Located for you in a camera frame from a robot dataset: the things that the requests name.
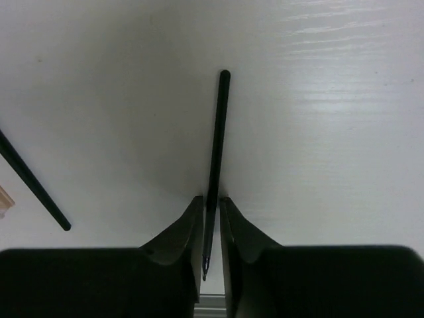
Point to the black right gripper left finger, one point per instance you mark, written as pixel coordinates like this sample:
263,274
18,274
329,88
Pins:
159,279

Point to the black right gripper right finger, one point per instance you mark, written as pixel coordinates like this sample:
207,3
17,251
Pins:
265,279

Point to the thin black pencil brush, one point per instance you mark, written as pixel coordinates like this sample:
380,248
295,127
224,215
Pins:
215,168

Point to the thin black liner brush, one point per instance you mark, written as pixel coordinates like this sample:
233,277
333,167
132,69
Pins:
26,175

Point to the aluminium frame rail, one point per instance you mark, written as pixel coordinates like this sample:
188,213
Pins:
210,306

